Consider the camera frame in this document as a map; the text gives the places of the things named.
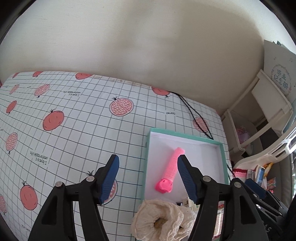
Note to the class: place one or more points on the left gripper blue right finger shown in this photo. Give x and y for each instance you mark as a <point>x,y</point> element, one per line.
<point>241,220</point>

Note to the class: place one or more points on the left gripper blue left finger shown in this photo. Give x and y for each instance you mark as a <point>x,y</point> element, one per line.
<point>55,220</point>

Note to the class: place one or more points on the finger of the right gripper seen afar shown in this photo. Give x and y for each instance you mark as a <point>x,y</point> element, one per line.
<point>258,190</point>

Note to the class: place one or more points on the biscuit snack packet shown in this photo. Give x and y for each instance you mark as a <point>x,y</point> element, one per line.
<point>219,220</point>

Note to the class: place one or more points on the cream plastic hair claw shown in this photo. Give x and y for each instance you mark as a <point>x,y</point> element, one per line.
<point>187,202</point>

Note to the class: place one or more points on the pink hair roller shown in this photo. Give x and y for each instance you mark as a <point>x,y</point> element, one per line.
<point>165,185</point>

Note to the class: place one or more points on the cream lace scrunchie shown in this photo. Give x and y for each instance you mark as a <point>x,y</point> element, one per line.
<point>162,220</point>

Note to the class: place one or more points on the crochet blanket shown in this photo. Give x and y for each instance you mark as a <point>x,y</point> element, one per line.
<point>240,173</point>

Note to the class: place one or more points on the teal shallow box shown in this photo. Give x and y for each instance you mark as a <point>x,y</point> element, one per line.
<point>201,171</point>

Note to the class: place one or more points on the white shelf unit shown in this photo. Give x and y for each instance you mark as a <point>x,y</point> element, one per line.
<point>262,106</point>

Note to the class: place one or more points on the pomegranate grid tablecloth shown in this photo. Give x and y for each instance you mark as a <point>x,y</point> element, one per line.
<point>63,126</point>

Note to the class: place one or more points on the poster with chinese text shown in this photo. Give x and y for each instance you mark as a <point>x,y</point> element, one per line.
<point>279,65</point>

